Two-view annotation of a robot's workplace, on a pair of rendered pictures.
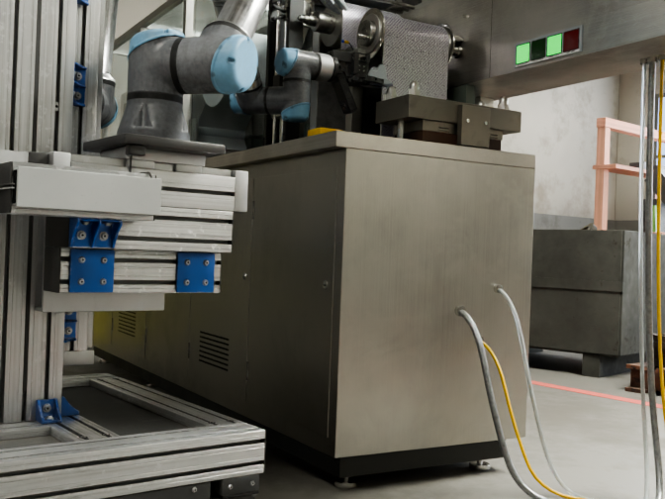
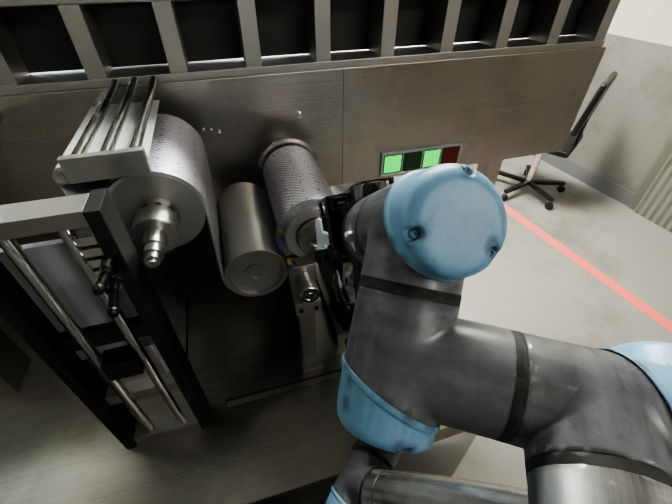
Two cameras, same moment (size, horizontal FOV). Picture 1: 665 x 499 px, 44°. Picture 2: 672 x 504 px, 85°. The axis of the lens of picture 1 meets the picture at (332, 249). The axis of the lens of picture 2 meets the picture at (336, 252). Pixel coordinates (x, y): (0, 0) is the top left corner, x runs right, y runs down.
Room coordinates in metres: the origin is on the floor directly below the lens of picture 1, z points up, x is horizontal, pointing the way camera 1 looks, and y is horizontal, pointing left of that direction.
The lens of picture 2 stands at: (2.23, 0.42, 1.67)
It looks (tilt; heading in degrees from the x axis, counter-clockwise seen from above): 41 degrees down; 284
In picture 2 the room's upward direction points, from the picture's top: straight up
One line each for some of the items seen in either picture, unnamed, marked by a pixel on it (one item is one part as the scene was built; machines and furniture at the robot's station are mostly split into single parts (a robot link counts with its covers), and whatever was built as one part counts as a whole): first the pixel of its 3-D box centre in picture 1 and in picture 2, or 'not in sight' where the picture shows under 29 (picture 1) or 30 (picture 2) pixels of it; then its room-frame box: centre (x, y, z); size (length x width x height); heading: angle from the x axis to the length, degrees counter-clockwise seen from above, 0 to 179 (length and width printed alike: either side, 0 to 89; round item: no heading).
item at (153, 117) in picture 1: (154, 120); not in sight; (1.72, 0.39, 0.87); 0.15 x 0.15 x 0.10
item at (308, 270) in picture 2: (350, 101); (307, 320); (2.41, -0.04, 1.05); 0.06 x 0.05 x 0.31; 120
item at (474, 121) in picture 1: (474, 126); not in sight; (2.25, -0.38, 0.96); 0.10 x 0.03 x 0.11; 120
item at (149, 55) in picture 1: (159, 64); not in sight; (1.72, 0.38, 0.98); 0.13 x 0.12 x 0.14; 75
